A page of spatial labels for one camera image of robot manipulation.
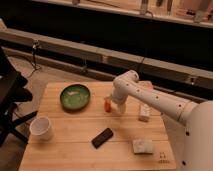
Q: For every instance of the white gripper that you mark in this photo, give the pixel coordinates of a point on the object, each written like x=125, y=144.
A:
x=119, y=97

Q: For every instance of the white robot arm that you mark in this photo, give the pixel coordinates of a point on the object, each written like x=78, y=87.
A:
x=196, y=117

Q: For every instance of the green ceramic bowl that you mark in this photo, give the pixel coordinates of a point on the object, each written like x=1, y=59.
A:
x=75, y=97

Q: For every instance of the white sauce bottle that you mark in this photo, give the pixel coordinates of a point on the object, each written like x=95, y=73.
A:
x=144, y=113

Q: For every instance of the black rectangular block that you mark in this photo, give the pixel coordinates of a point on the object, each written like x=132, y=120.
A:
x=102, y=138

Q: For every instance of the wooden table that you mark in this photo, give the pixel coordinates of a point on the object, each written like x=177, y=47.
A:
x=71, y=149

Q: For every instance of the white paper cup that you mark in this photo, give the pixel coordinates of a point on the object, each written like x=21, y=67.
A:
x=41, y=128

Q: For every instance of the black chair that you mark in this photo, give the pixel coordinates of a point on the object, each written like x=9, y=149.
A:
x=12, y=90

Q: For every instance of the grey floor rail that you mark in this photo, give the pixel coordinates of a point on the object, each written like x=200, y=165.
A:
x=160, y=69

